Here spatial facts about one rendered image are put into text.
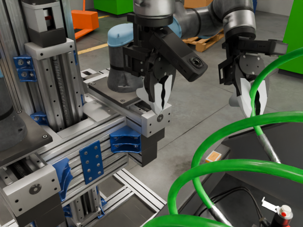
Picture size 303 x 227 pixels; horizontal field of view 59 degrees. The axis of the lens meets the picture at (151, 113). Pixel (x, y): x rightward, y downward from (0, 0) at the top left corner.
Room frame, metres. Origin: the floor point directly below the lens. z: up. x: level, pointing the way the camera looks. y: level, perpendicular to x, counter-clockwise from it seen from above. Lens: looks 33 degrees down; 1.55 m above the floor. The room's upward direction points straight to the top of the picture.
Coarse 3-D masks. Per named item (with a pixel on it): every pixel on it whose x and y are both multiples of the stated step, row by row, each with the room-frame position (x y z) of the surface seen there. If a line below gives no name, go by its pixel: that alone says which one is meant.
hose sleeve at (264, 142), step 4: (260, 136) 0.47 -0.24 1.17; (264, 136) 0.47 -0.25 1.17; (260, 140) 0.47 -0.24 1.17; (264, 140) 0.46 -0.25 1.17; (268, 140) 0.47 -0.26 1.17; (264, 144) 0.46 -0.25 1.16; (268, 144) 0.46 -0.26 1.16; (264, 148) 0.46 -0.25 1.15; (268, 148) 0.45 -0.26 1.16; (272, 148) 0.45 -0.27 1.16; (268, 152) 0.45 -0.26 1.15; (272, 152) 0.44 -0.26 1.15; (268, 156) 0.44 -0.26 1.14; (272, 156) 0.44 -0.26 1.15; (276, 156) 0.44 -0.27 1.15; (272, 160) 0.43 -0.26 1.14; (276, 160) 0.43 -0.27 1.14
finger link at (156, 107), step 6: (156, 84) 0.48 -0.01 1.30; (138, 90) 0.51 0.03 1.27; (144, 90) 0.50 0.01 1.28; (156, 90) 0.48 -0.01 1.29; (138, 96) 0.51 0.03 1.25; (144, 96) 0.50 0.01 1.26; (156, 96) 0.48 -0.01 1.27; (150, 102) 0.48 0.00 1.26; (156, 102) 0.48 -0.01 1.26; (156, 108) 0.48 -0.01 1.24; (156, 114) 0.50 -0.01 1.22
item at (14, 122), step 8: (8, 112) 0.63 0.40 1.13; (16, 112) 0.68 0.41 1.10; (0, 120) 0.61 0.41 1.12; (8, 120) 0.62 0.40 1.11; (16, 120) 0.65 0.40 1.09; (0, 128) 0.60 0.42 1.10; (8, 128) 0.61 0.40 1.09; (16, 128) 0.63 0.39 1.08; (24, 128) 0.66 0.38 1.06; (0, 136) 0.59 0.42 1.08; (8, 136) 0.60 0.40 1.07; (16, 136) 0.61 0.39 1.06; (24, 136) 0.64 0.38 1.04; (0, 144) 0.58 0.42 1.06; (8, 144) 0.59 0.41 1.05; (16, 144) 0.61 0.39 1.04
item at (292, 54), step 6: (300, 48) 0.45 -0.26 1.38; (288, 54) 0.47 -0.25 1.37; (294, 54) 0.45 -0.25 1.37; (300, 54) 0.45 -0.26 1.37; (276, 60) 0.48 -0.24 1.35; (282, 60) 0.47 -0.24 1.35; (288, 60) 0.47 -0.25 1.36; (270, 66) 0.49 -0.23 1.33; (276, 66) 0.48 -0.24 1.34; (264, 72) 0.50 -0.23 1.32; (270, 72) 0.50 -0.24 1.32; (258, 78) 0.51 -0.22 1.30; (252, 84) 0.52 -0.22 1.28; (258, 84) 0.51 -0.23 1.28; (252, 90) 0.52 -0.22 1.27; (252, 96) 0.51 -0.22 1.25; (252, 102) 0.51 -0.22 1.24; (252, 108) 0.51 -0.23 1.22; (252, 114) 0.51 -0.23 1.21; (258, 126) 0.49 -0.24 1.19; (258, 132) 0.48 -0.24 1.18
